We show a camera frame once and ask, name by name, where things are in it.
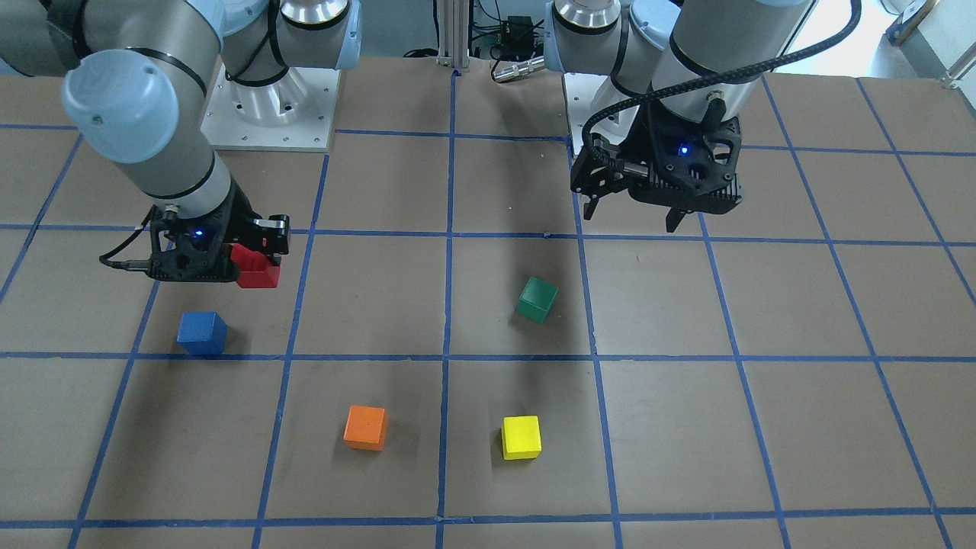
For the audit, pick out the yellow wooden block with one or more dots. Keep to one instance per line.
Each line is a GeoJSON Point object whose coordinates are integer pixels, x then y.
{"type": "Point", "coordinates": [521, 437]}

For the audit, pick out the blue wooden block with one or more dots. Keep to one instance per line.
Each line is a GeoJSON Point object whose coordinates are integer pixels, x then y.
{"type": "Point", "coordinates": [202, 332]}

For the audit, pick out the red wooden block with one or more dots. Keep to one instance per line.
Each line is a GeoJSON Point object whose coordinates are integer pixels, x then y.
{"type": "Point", "coordinates": [255, 270]}

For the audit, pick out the green wooden block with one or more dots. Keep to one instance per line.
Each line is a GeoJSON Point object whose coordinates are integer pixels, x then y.
{"type": "Point", "coordinates": [536, 300]}

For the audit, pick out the orange wooden block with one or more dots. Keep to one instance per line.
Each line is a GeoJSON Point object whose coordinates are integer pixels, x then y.
{"type": "Point", "coordinates": [366, 428]}

